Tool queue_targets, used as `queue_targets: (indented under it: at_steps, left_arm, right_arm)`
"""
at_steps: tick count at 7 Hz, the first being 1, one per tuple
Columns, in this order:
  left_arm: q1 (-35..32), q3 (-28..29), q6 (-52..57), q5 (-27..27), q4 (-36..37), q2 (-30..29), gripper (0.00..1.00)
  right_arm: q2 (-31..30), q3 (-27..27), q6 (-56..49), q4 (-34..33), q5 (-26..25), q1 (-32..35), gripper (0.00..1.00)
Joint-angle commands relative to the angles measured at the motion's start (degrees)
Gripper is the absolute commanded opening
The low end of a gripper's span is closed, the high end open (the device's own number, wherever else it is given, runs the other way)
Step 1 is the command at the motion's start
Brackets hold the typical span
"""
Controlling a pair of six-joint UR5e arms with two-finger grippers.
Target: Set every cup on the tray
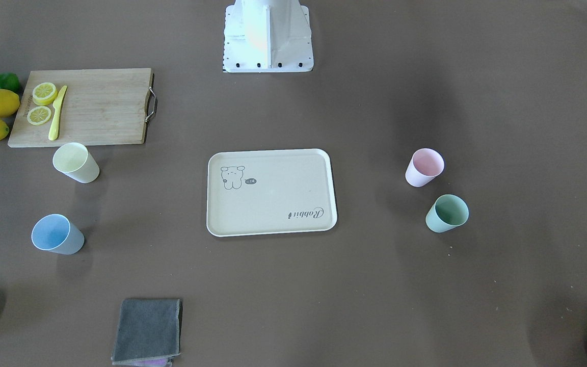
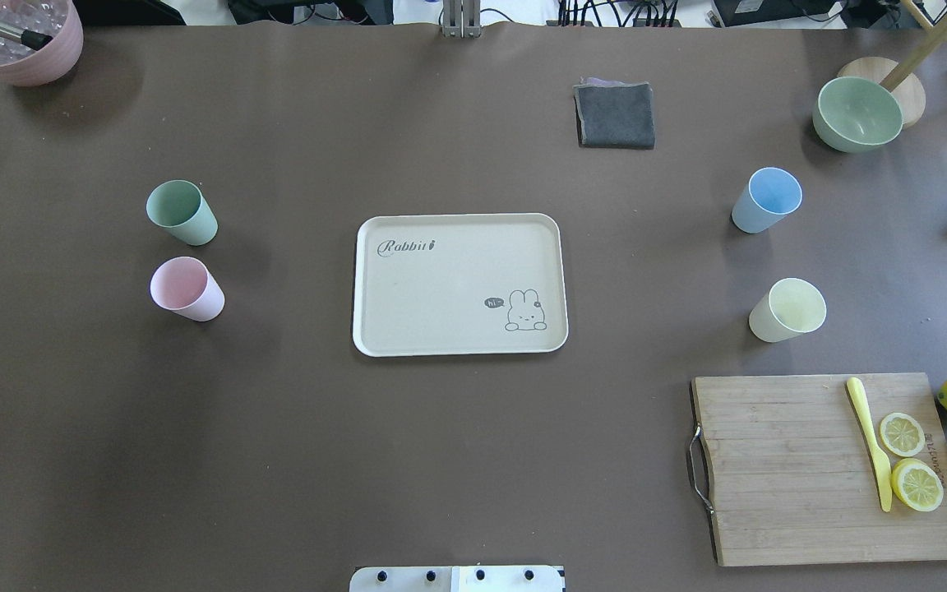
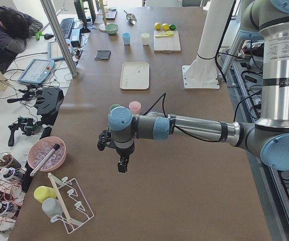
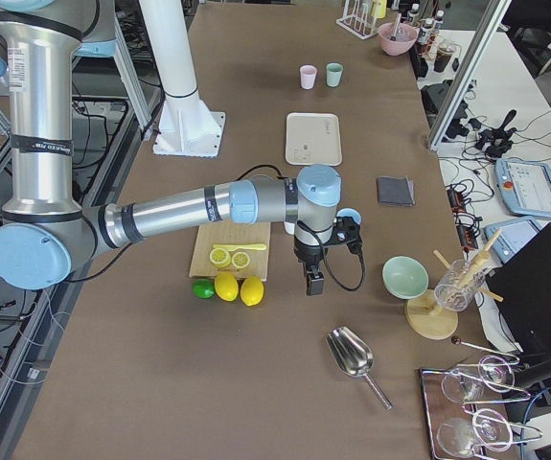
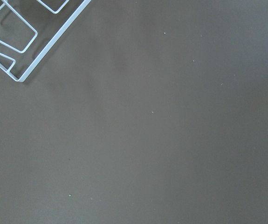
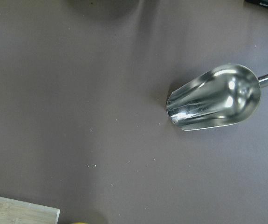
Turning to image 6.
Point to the steel scoop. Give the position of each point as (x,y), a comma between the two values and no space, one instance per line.
(223,96)

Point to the yellow lemon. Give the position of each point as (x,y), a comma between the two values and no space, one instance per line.
(79,223)

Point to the bamboo cutting board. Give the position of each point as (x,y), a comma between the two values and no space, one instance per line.
(19,212)

